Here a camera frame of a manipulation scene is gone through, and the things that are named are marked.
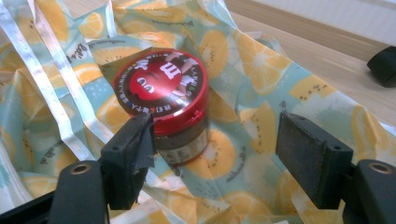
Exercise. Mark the red-lidded candy jar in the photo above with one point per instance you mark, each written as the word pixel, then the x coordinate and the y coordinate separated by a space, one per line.
pixel 162 84

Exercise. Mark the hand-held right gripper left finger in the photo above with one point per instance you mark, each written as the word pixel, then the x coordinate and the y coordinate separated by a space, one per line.
pixel 124 161

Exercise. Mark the fruit-print shopping bag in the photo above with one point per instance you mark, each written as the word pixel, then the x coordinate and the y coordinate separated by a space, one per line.
pixel 258 62

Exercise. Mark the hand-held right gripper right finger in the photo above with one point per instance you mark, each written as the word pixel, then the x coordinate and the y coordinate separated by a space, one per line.
pixel 308 155

